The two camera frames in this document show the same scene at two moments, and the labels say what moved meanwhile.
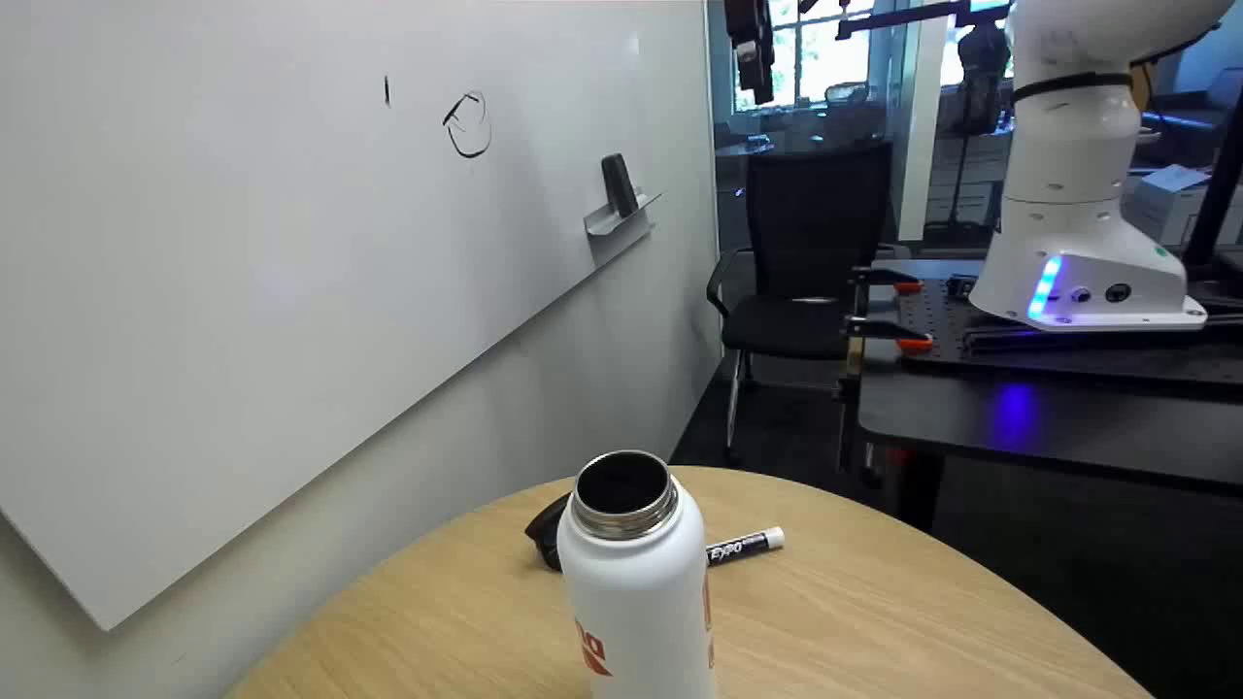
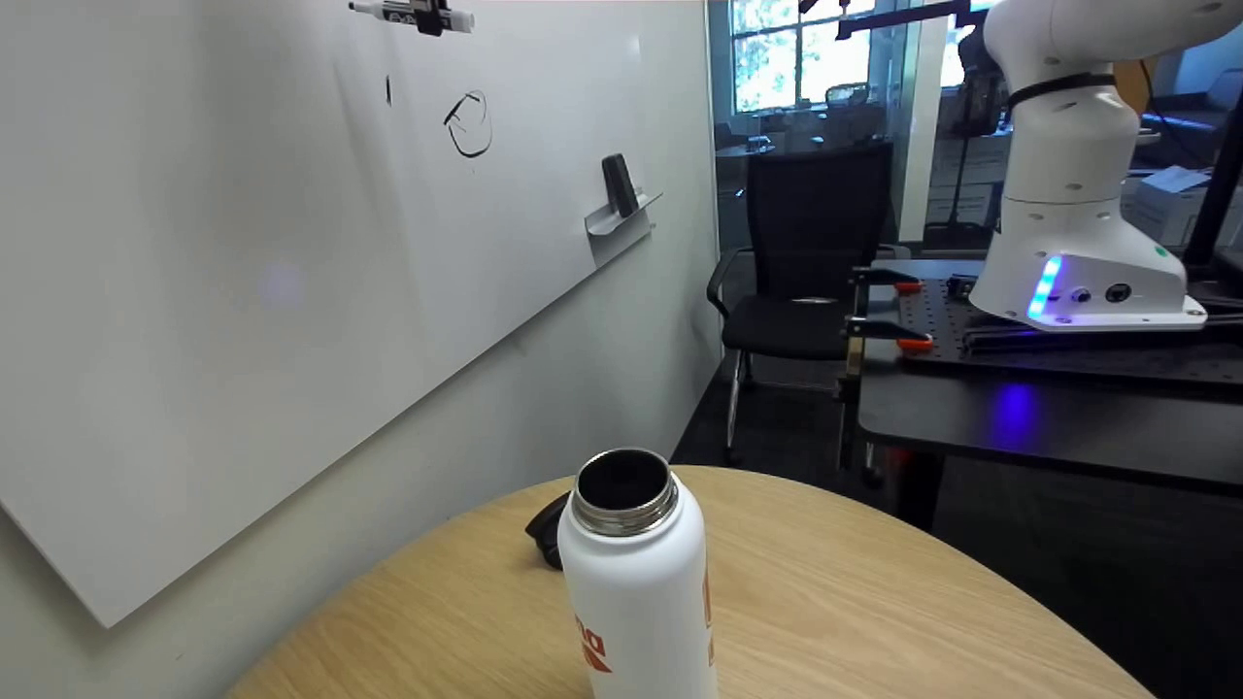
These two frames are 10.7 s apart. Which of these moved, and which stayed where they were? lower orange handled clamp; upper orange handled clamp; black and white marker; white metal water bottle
Moved: black and white marker
Stayed: lower orange handled clamp; white metal water bottle; upper orange handled clamp
